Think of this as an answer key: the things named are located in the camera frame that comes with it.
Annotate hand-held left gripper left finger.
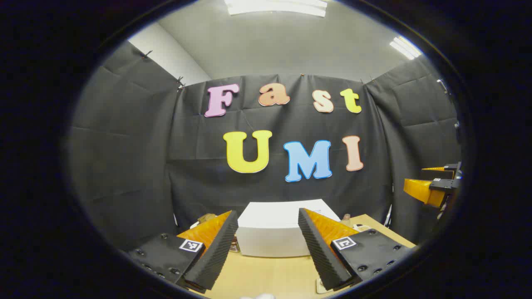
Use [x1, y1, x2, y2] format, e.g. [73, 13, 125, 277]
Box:
[128, 210, 239, 294]

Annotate white microwave oven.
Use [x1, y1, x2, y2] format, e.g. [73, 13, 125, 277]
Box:
[236, 199, 342, 258]

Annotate ceiling light panel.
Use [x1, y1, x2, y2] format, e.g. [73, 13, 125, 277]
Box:
[224, 0, 329, 18]
[389, 36, 423, 60]

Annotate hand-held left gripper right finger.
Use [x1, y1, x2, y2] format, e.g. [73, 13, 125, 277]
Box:
[298, 208, 416, 291]

